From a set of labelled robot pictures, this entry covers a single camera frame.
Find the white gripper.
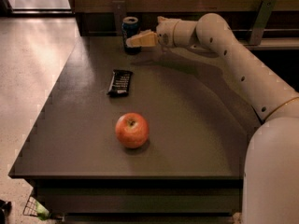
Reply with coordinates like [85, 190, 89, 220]
[126, 16, 180, 48]

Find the blue pepsi can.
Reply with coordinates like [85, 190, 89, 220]
[121, 17, 141, 55]

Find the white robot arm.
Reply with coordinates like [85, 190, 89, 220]
[126, 13, 299, 224]

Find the black chocolate bar wrapper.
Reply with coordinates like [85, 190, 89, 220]
[107, 70, 133, 97]

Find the red apple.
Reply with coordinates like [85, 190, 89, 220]
[115, 113, 150, 148]

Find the grey cabinet table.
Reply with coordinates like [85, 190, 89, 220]
[9, 37, 258, 224]

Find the left metal shelf bracket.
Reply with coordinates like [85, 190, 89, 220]
[112, 0, 126, 35]

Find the metal shelf bracket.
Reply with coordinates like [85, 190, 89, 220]
[112, 0, 126, 35]
[248, 0, 277, 46]

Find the right metal shelf bracket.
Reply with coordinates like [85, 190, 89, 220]
[248, 0, 277, 46]

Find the wire basket with green item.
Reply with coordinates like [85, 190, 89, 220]
[22, 192, 50, 221]

